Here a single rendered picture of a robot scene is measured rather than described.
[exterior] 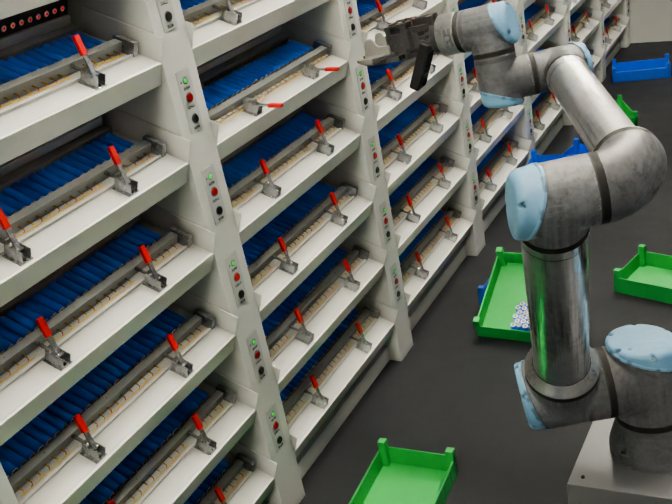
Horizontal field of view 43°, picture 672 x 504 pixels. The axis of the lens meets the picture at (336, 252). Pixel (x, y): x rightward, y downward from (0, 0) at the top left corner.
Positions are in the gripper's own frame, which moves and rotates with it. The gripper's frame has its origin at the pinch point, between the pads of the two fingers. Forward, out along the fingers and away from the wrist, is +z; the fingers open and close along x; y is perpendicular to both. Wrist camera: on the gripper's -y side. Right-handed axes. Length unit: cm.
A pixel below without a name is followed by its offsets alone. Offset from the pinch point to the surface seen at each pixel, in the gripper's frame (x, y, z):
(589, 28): -278, -60, 24
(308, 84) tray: 3.9, -1.8, 14.9
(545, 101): -207, -75, 31
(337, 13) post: -16.6, 10.3, 13.6
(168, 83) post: 53, 14, 12
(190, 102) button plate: 49, 9, 13
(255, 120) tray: 28.9, -2.1, 14.4
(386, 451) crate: 28, -93, 10
